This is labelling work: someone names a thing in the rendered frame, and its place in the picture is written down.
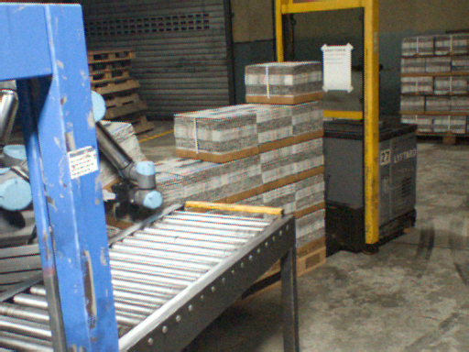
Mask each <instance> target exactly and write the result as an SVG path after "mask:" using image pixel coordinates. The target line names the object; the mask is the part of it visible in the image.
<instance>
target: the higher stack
mask: <svg viewBox="0 0 469 352"><path fill-rule="evenodd" d="M321 70H322V67H321V62H320V61H299V62H295V61H292V62H270V63H263V64H257V65H251V66H247V67H245V74H246V75H245V87H246V96H267V98H268V99H269V96H297V95H306V94H314V93H318V92H321V91H322V80H321V75H322V72H321ZM249 105H284V106H288V107H292V110H291V111H292V115H291V116H292V117H291V118H292V122H291V125H292V126H293V128H292V130H293V131H292V134H293V137H296V136H299V135H302V134H309V133H311V132H314V131H318V130H320V129H322V123H323V122H322V119H323V114H322V112H323V111H322V110H323V109H322V101H321V100H311V101H308V102H305V103H301V104H260V103H251V104H249ZM291 146H293V155H292V156H293V159H292V160H293V161H292V162H293V163H294V164H295V165H294V167H295V171H294V174H296V176H297V174H299V173H302V172H304V171H310V170H313V169H315V168H318V167H322V166H323V164H324V162H323V160H324V158H323V155H322V137H316V138H313V139H310V140H307V141H304V142H298V143H296V144H293V145H291ZM323 178H324V177H323V174H321V173H320V174H318V175H313V176H310V177H309V178H306V179H304V180H299V181H295V182H293V183H295V185H296V187H295V188H296V189H295V191H296V192H294V193H295V196H296V197H295V201H296V207H295V208H296V211H295V212H298V211H300V210H301V209H304V208H308V207H310V206H312V205H315V204H318V203H321V202H322V201H323V199H324V193H323V191H324V190H325V189H324V181H323ZM325 216H326V214H325V209H324V208H321V209H318V210H317V211H314V212H313V213H309V214H306V215H304V216H301V217H298V218H297V219H295V221H296V229H297V248H299V247H301V246H304V245H306V244H307V243H310V242H312V241H314V240H315V239H318V238H319V237H324V234H325V225H324V219H323V218H324V217H325ZM296 256H297V259H298V276H301V275H302V274H304V273H306V272H307V271H311V270H313V269H314V268H318V267H319V266H321V265H322V264H323V263H326V246H325V242H322V243H321V244H320V245H319V246H316V247H312V248H310V249H309V250H306V251H304V252H301V253H300V254H299V255H296Z"/></svg>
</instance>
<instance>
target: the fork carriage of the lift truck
mask: <svg viewBox="0 0 469 352"><path fill-rule="evenodd" d="M324 209H325V214H326V216H325V217H324V218H323V219H324V225H325V235H326V238H325V242H327V241H331V242H336V243H340V247H343V248H348V249H352V250H355V251H358V249H362V245H361V205H357V204H349V203H340V202H336V201H332V200H325V207H324Z"/></svg>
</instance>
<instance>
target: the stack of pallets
mask: <svg viewBox="0 0 469 352"><path fill-rule="evenodd" d="M119 53H125V58H120V57H119ZM86 54H87V61H88V68H89V74H90V82H91V91H92V90H94V89H95V88H100V87H99V83H104V85H105V86H102V87H107V86H112V85H116V81H124V82H125V83H132V82H133V77H129V73H128V68H132V67H131V64H130V61H131V59H134V58H136V49H119V50H103V51H91V52H86ZM102 55H105V59H102ZM114 62H121V67H120V68H115V66H114ZM95 65H103V67H102V68H99V69H96V68H95ZM112 72H119V76H118V77H114V78H112ZM94 74H99V77H98V78H94V76H93V75H94Z"/></svg>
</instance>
